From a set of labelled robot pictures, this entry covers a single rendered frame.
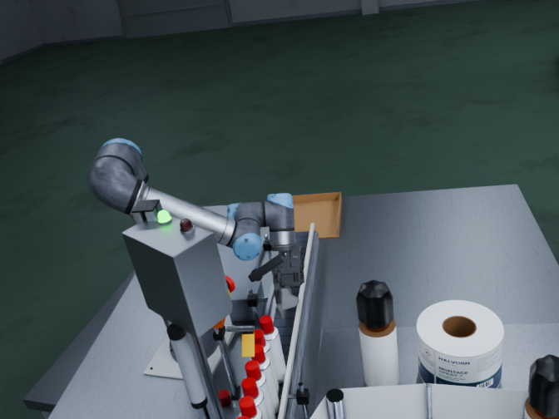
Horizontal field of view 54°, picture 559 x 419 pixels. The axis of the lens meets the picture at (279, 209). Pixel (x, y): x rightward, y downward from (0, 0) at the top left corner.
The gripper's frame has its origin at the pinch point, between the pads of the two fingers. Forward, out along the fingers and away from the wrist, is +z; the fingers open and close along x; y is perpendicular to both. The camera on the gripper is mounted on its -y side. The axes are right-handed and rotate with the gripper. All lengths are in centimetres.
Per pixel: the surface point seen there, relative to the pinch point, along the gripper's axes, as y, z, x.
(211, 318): -2, -10, -57
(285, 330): 0.8, 5.2, 1.9
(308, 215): 0, -28, 69
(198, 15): -321, -452, 908
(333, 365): 15.9, 12.3, -10.4
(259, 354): 1.6, 3.0, -34.0
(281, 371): 3.0, 11.5, -18.0
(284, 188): -48, -52, 276
